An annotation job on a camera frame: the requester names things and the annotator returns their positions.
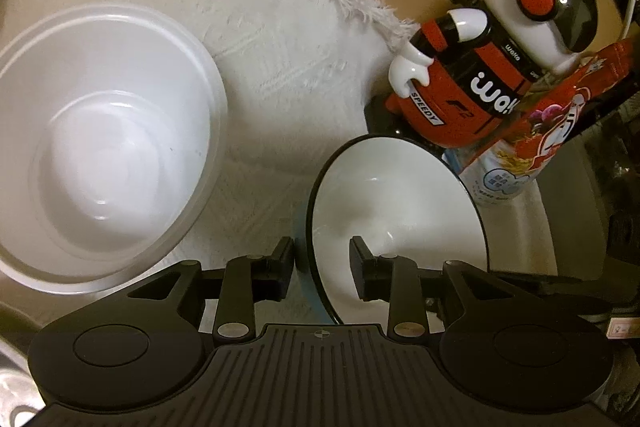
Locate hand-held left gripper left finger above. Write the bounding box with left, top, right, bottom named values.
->
left=127, top=237, right=297, bottom=344

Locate robot-shaped red black bottle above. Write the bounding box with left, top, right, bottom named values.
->
left=367, top=0, right=599, bottom=154

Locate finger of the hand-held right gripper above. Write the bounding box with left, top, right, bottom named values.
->
left=492, top=271, right=640, bottom=324

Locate metal basin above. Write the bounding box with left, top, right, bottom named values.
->
left=0, top=301, right=47, bottom=414

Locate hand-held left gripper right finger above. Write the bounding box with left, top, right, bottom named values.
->
left=348, top=235, right=522, bottom=344

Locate white fringed cloth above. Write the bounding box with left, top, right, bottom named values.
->
left=0, top=0, right=559, bottom=323

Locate red printed snack packet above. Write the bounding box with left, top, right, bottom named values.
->
left=457, top=39, right=640, bottom=208

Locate large white bowl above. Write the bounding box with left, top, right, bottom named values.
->
left=0, top=3, right=230, bottom=295

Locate black-rimmed white bowl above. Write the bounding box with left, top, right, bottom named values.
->
left=306, top=133, right=488, bottom=325

